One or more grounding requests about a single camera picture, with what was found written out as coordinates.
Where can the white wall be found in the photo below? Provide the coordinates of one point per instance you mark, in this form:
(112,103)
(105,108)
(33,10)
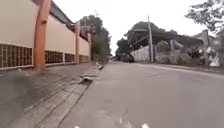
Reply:
(140,54)

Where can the roadside verge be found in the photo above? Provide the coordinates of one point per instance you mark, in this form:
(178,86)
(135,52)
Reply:
(196,68)

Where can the tree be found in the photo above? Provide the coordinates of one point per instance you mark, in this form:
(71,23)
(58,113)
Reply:
(208,13)

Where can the grey paved sidewalk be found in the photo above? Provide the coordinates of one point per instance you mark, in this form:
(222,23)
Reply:
(36,93)

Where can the utility pole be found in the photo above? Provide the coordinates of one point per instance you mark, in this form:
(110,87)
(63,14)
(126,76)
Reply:
(150,40)

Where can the group of trees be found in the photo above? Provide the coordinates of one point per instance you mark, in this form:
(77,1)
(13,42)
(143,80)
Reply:
(99,38)

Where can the dark vehicle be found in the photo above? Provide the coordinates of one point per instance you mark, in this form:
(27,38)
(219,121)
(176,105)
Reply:
(127,58)

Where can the grey stone wall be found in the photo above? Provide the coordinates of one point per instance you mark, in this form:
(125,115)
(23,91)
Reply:
(186,53)

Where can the cream building with orange columns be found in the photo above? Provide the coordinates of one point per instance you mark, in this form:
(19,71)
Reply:
(60,38)

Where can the building with dark roof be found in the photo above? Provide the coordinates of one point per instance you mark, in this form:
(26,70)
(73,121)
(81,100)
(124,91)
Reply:
(160,36)

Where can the grey asphalt road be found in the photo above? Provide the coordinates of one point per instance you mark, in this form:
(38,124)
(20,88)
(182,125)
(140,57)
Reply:
(150,96)

